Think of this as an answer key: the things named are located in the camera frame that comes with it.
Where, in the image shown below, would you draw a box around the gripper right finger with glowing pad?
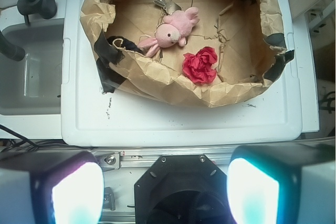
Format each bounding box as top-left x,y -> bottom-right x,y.
227,143 -> 335,223

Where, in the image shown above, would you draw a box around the white plastic bin lid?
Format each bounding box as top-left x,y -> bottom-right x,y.
60,0 -> 320,147

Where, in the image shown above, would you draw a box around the dark blue twisted rope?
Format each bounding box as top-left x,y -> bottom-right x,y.
107,35 -> 145,55

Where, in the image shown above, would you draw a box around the aluminium extrusion rail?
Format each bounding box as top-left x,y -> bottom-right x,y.
91,145 -> 237,170

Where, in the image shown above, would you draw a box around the red crumpled tissue paper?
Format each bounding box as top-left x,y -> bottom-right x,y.
182,47 -> 218,84

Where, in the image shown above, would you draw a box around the black cable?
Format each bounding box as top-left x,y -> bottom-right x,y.
0,124 -> 66,154

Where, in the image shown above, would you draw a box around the pink plush bunny keychain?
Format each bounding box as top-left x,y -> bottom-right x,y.
138,7 -> 200,58

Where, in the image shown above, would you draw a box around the grey plastic tub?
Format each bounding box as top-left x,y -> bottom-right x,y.
1,18 -> 64,115

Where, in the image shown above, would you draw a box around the black octagonal mount plate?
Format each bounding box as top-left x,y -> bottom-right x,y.
134,154 -> 235,223

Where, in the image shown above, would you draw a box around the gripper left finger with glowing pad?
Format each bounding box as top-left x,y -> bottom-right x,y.
1,151 -> 104,223

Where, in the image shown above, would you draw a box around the crumpled brown paper bag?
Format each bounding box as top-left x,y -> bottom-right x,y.
80,0 -> 294,108

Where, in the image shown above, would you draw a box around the metal keys with wire ring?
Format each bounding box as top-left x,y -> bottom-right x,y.
153,0 -> 194,15

